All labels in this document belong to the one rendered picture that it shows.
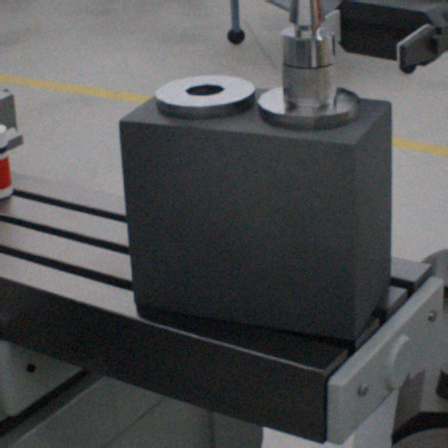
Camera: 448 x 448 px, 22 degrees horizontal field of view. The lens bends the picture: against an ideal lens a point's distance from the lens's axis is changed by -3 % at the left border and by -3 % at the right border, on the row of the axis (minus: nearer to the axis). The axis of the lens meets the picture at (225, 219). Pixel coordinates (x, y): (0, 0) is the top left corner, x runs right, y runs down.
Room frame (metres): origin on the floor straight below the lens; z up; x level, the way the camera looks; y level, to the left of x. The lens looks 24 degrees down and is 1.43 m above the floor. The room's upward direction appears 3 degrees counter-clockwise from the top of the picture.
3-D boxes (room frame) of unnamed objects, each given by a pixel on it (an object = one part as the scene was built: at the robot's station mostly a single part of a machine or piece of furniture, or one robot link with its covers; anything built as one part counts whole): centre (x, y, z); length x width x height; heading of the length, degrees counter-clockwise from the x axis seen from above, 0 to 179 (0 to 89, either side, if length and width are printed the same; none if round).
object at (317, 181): (0.99, -0.03, 1.00); 0.22 x 0.12 x 0.20; 66
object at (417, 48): (1.01, -0.19, 1.14); 0.06 x 0.02 x 0.03; 141
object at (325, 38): (0.97, -0.08, 1.16); 0.05 x 0.05 x 0.01
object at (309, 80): (0.97, -0.08, 1.13); 0.05 x 0.05 x 0.05
